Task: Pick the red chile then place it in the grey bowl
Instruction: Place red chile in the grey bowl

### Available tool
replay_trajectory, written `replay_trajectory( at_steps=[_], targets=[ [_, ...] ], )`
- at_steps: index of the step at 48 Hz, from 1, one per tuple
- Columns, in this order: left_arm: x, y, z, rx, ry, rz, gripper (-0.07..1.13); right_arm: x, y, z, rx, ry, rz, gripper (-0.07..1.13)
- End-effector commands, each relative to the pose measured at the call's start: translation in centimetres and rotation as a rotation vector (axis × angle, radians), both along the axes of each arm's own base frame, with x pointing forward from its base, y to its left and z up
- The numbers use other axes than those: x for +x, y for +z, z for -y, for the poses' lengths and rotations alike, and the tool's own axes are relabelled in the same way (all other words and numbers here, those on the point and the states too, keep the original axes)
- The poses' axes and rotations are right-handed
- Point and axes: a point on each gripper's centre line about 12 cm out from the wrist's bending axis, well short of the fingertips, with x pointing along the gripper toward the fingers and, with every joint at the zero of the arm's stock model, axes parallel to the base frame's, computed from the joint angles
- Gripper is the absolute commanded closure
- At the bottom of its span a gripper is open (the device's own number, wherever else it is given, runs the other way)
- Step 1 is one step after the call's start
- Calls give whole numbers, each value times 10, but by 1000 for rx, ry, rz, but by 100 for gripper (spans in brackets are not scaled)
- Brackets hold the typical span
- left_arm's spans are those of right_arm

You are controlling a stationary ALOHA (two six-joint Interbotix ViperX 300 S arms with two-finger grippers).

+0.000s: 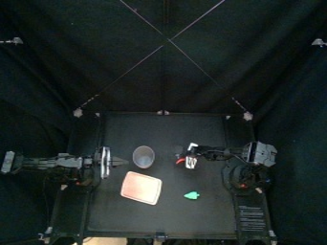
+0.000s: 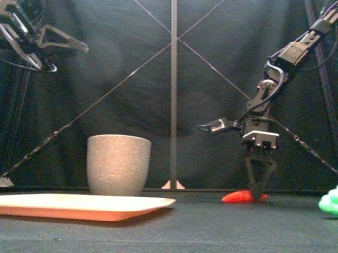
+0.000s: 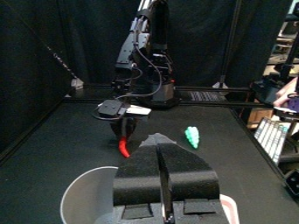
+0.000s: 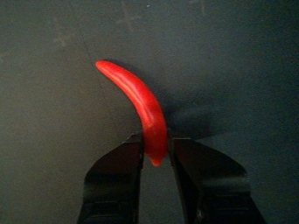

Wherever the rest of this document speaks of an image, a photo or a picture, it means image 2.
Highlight red toy chile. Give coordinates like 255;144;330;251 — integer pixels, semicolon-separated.
221;189;270;204

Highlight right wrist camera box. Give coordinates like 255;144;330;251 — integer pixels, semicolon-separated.
195;117;243;135

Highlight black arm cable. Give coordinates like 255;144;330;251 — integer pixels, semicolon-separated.
237;59;289;124

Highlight grey vertical frame post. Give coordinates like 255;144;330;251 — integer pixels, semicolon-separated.
161;0;187;191

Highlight pink plastic tray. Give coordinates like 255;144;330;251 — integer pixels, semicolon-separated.
0;192;177;223

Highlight black cloth backdrop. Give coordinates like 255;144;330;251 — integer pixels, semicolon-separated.
0;0;338;194

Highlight green toy grapes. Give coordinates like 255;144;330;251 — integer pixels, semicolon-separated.
317;185;338;218

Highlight grey speckled cup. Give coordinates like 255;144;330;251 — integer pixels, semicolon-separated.
86;134;154;197

